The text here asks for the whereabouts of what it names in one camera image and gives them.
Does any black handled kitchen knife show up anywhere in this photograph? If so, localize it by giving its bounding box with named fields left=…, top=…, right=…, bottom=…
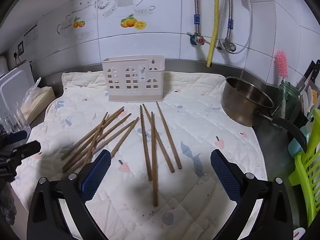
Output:
left=309, top=59, right=320, bottom=88
left=296, top=60, right=317, bottom=90

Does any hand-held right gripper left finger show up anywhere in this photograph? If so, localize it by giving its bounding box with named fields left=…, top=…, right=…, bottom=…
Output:
left=26, top=149, right=112, bottom=240

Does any yellow corrugated gas hose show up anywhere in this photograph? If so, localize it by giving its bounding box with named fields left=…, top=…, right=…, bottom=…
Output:
left=206, top=0, right=223, bottom=67

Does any beige box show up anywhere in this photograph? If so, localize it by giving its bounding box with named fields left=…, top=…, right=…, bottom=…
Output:
left=21, top=86, right=56, bottom=125

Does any pink bottle brush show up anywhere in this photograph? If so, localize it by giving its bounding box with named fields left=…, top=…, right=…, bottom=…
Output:
left=275, top=50, right=288, bottom=120

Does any teal plastic cup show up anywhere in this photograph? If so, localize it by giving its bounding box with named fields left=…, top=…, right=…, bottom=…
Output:
left=287, top=126, right=310, bottom=158

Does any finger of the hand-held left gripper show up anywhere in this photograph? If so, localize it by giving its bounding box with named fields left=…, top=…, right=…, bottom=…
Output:
left=9, top=140, right=42, bottom=167
left=0, top=130, right=28, bottom=147

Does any green plastic dish rack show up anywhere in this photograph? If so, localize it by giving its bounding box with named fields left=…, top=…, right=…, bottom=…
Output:
left=289, top=109, right=320, bottom=227

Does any white plastic spoon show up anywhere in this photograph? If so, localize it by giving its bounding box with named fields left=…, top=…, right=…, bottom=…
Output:
left=300, top=86, right=316, bottom=117

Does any person's left forearm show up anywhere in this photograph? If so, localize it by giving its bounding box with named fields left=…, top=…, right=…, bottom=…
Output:
left=0, top=182, right=17, bottom=226

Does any cream plastic utensil holder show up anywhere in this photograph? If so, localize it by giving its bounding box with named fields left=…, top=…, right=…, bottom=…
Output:
left=102, top=55, right=165, bottom=103

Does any green tinted glass jar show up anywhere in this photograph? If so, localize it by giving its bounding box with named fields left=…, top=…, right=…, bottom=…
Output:
left=277, top=80, right=302, bottom=121

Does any wall socket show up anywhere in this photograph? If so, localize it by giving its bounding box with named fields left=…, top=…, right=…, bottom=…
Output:
left=14, top=41, right=26, bottom=58

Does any steel pot with black handle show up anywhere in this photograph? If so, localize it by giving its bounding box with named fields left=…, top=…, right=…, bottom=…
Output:
left=221, top=76, right=307, bottom=153

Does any clear plastic bag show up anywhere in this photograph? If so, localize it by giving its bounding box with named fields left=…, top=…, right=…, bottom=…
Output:
left=22, top=77, right=42, bottom=108

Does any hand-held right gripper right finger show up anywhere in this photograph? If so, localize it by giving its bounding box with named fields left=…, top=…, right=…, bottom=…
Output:
left=210, top=149, right=294, bottom=240

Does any pile of wooden chopsticks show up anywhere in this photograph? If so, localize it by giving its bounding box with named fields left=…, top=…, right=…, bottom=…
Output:
left=61, top=102, right=182, bottom=207

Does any angle valve with red handle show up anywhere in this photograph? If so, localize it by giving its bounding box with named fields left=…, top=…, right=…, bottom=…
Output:
left=187, top=31, right=212, bottom=46

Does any steel angle valve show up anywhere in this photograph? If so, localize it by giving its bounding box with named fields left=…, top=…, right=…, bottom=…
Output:
left=217, top=38, right=237, bottom=53

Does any clear plastic tube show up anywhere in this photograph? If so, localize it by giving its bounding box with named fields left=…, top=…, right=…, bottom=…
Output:
left=234, top=0, right=253, bottom=54

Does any printed quilted mat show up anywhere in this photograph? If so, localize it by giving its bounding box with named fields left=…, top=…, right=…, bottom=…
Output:
left=11, top=71, right=268, bottom=240

